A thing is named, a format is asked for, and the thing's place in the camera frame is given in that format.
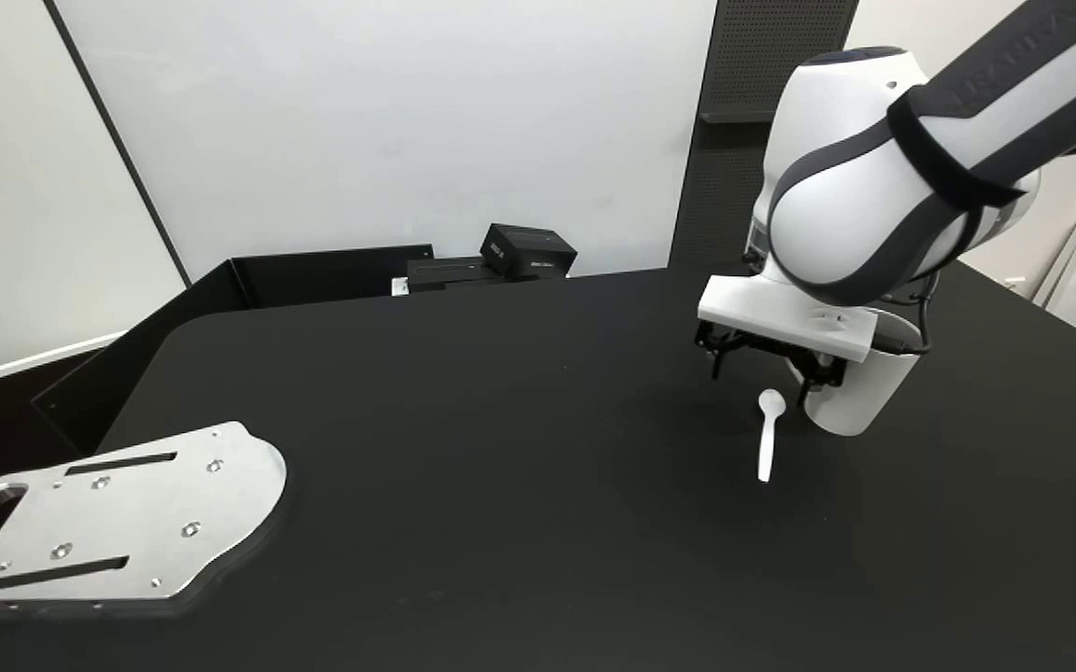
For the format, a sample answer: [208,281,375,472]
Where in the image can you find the black vertical pillar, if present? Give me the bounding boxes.
[667,0,865,278]

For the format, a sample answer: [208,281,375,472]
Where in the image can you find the silver metal mounting plate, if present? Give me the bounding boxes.
[0,417,297,614]

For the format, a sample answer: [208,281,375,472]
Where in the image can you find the small black box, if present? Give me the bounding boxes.
[480,222,578,281]

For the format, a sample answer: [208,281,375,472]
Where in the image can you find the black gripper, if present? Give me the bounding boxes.
[700,319,850,389]

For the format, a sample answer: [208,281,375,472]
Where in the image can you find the white plastic spoon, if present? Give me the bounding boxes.
[753,386,793,490]

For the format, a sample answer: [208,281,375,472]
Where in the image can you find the white glass wall panel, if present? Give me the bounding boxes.
[48,0,725,283]

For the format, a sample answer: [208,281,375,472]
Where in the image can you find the white ceramic cup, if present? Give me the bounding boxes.
[796,345,926,441]

